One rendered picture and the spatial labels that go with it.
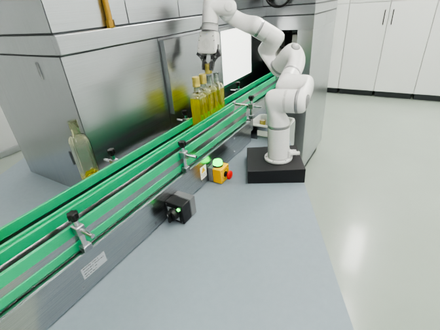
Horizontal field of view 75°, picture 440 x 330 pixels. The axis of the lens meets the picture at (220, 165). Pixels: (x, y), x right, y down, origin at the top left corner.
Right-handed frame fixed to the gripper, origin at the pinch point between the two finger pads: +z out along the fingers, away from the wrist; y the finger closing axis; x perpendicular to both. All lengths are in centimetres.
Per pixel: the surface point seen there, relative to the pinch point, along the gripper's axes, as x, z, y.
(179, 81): -7.3, 8.1, -11.7
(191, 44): 1.8, -9.6, -11.7
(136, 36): -33.6, -8.2, -12.3
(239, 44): 53, -16, -12
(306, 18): 93, -37, 17
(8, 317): -100, 59, 16
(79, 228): -82, 45, 17
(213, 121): -3.1, 25.6, 6.6
